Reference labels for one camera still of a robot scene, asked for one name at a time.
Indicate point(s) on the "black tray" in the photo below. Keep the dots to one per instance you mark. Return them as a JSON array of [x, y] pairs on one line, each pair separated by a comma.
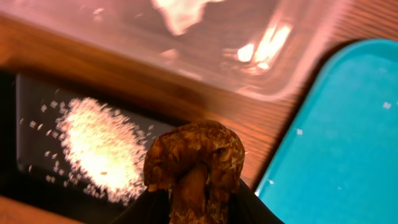
[[24, 95]]

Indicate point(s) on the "pile of rice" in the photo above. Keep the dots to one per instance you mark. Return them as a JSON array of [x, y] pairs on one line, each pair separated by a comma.
[[85, 143]]

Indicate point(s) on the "white napkin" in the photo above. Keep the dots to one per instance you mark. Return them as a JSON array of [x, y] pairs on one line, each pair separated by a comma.
[[179, 15]]

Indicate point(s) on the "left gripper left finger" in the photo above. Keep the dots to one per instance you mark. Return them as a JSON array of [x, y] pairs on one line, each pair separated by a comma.
[[149, 208]]

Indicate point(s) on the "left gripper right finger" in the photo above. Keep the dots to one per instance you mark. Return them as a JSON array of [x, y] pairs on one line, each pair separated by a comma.
[[246, 208]]

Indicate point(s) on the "teal serving tray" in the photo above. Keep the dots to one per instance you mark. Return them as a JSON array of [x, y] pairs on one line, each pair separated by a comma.
[[337, 162]]

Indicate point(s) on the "clear plastic bin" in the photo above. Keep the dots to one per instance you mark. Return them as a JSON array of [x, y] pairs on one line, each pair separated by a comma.
[[257, 48]]

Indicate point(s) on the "brown walnut food scrap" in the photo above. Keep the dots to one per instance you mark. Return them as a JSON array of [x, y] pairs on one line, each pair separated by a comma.
[[200, 163]]

